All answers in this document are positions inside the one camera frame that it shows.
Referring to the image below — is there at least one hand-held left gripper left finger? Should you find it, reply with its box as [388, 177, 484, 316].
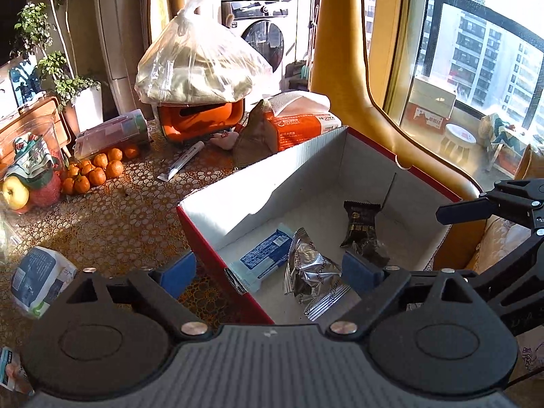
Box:
[67, 251, 214, 343]

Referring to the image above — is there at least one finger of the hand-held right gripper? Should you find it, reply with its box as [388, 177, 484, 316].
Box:
[436, 177, 544, 229]
[463, 226, 544, 337]

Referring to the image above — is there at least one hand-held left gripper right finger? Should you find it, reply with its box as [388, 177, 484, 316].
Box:
[328, 250, 479, 343]

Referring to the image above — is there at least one dark purple snack packet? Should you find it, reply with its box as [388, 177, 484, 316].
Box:
[356, 238, 391, 270]

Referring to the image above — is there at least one silver foil snack packet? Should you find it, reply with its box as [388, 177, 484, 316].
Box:
[283, 227, 362, 322]

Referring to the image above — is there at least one black snack packet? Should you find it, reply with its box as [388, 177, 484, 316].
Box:
[339, 200, 382, 250]

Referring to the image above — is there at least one blue snack packet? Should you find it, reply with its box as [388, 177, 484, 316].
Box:
[229, 228, 295, 294]

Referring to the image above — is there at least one white chicken snack packet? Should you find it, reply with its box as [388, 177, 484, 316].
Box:
[0, 346, 35, 397]

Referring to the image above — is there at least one chair with patterned cloth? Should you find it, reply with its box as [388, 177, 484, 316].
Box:
[478, 112, 533, 176]

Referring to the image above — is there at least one white round stool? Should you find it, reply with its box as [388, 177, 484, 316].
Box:
[441, 123, 478, 154]

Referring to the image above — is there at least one white tube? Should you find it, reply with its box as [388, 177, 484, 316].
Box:
[157, 140, 206, 182]

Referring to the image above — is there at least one cardboard box red label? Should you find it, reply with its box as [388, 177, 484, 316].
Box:
[401, 78, 457, 135]

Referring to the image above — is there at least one pile of tangerines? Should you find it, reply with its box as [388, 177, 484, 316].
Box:
[61, 144, 140, 197]

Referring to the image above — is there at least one white bread packet blue label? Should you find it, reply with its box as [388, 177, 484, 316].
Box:
[10, 246, 78, 320]

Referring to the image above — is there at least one small white plush toy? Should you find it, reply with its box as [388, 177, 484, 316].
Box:
[212, 130, 241, 151]

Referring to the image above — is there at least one orange white container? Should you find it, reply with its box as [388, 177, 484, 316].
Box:
[157, 99, 248, 148]

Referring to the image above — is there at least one orange tissue pack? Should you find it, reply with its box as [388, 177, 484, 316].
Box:
[254, 92, 343, 153]

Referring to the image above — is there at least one clear box green lid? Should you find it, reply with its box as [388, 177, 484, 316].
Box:
[74, 109, 150, 160]

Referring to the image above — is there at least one yellow apple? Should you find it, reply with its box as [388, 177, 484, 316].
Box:
[2, 176, 31, 211]

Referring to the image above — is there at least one clear plastic tub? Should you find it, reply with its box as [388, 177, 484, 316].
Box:
[0, 118, 65, 218]

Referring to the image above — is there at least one plastic bag with cloth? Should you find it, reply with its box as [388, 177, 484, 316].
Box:
[135, 0, 273, 105]

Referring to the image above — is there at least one wooden TV cabinet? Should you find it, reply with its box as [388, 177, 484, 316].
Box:
[0, 95, 71, 167]

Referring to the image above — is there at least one yellow giraffe plush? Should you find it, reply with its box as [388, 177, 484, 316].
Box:
[309, 0, 488, 273]

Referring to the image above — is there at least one potted tree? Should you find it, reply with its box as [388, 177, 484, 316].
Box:
[10, 0, 105, 135]

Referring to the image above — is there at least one blue picture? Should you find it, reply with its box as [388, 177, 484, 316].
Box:
[8, 61, 44, 103]

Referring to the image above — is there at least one washing machine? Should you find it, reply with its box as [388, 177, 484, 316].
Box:
[220, 0, 287, 91]

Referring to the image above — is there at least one white standing air conditioner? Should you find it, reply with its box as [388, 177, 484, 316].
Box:
[92, 0, 150, 82]

